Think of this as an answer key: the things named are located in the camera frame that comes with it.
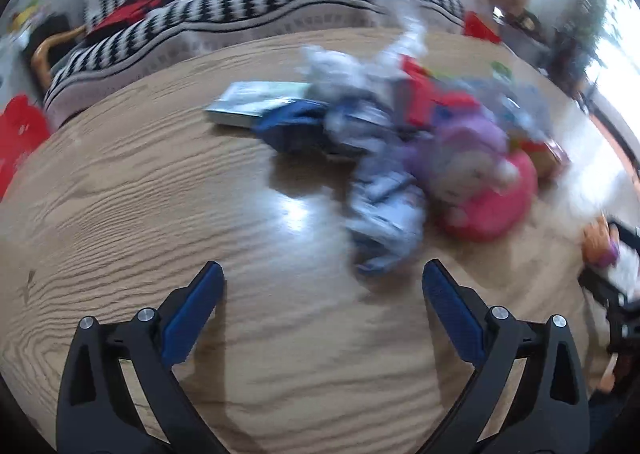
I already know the potted plant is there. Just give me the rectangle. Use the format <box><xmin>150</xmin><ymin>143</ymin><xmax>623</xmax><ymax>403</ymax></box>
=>
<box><xmin>550</xmin><ymin>0</ymin><xmax>612</xmax><ymax>68</ymax></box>

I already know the large red bag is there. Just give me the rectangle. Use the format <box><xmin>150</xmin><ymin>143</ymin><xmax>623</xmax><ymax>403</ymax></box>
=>
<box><xmin>0</xmin><ymin>94</ymin><xmax>52</xmax><ymax>201</ymax></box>

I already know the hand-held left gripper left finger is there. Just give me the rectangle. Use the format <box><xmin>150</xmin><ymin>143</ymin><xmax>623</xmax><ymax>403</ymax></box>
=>
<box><xmin>56</xmin><ymin>261</ymin><xmax>227</xmax><ymax>454</ymax></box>

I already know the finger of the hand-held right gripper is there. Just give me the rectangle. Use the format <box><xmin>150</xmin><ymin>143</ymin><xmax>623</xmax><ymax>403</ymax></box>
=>
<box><xmin>578</xmin><ymin>270</ymin><xmax>640</xmax><ymax>309</ymax></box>
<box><xmin>606</xmin><ymin>218</ymin><xmax>640</xmax><ymax>250</ymax></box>

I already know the small red bag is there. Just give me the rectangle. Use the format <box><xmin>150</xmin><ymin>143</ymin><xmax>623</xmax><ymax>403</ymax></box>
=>
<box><xmin>464</xmin><ymin>11</ymin><xmax>502</xmax><ymax>44</ymax></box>

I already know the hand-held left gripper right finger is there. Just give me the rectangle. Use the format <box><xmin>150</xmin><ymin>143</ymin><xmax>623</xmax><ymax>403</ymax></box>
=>
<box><xmin>422</xmin><ymin>259</ymin><xmax>591</xmax><ymax>454</ymax></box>

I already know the teal box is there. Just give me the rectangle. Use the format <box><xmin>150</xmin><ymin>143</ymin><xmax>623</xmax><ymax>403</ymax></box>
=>
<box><xmin>204</xmin><ymin>80</ymin><xmax>312</xmax><ymax>128</ymax></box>

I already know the wooden chair armrest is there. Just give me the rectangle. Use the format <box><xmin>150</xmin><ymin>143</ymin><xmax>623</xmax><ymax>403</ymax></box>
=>
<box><xmin>31</xmin><ymin>26</ymin><xmax>87</xmax><ymax>88</ymax></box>

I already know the clear plastic wrap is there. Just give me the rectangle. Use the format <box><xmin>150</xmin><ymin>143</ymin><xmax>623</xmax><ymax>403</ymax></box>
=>
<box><xmin>467</xmin><ymin>78</ymin><xmax>553</xmax><ymax>141</ymax></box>

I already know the red cloth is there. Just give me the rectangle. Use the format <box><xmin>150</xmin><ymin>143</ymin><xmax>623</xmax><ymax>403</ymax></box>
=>
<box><xmin>94</xmin><ymin>0</ymin><xmax>169</xmax><ymax>31</ymax></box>

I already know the blue white packet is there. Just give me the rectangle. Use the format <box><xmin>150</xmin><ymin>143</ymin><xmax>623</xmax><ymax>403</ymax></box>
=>
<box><xmin>344</xmin><ymin>168</ymin><xmax>427</xmax><ymax>276</ymax></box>

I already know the pink plush toy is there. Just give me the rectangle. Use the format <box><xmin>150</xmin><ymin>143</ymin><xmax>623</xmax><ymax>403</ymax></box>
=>
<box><xmin>409</xmin><ymin>112</ymin><xmax>540</xmax><ymax>243</ymax></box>

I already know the white plastic bag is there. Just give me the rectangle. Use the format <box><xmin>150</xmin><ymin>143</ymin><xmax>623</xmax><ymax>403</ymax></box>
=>
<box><xmin>299</xmin><ymin>0</ymin><xmax>432</xmax><ymax>102</ymax></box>

